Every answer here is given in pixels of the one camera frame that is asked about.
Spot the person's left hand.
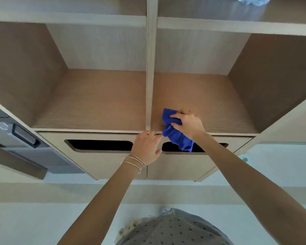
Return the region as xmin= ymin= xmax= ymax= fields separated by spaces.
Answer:
xmin=130 ymin=130 xmax=163 ymax=167

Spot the grey dotted garment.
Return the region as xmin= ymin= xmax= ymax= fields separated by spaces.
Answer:
xmin=116 ymin=208 xmax=235 ymax=245

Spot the wooden drawer with cutout handle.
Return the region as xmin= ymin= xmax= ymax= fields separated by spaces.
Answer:
xmin=38 ymin=132 xmax=148 ymax=180
xmin=146 ymin=134 xmax=253 ymax=182

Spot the person's right hand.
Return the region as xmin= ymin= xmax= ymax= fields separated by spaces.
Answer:
xmin=170 ymin=109 xmax=206 ymax=142

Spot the blue cleaning cloth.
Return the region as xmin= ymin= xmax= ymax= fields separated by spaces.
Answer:
xmin=162 ymin=108 xmax=194 ymax=152

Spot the black recessed door handle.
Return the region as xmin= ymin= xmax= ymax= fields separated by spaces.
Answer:
xmin=11 ymin=123 xmax=41 ymax=149

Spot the person's left forearm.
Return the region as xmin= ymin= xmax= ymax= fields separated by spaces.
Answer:
xmin=57 ymin=156 xmax=146 ymax=245

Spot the light wooden cubby shelf unit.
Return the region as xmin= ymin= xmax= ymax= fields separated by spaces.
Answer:
xmin=0 ymin=0 xmax=306 ymax=183

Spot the thin silver bangle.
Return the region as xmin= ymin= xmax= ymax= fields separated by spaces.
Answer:
xmin=128 ymin=154 xmax=146 ymax=168
xmin=121 ymin=161 xmax=142 ymax=174
xmin=123 ymin=157 xmax=144 ymax=170

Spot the person's right forearm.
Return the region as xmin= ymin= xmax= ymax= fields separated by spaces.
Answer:
xmin=192 ymin=132 xmax=306 ymax=245

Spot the light blue crumpled cloth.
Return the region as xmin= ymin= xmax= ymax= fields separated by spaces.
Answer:
xmin=238 ymin=0 xmax=273 ymax=6

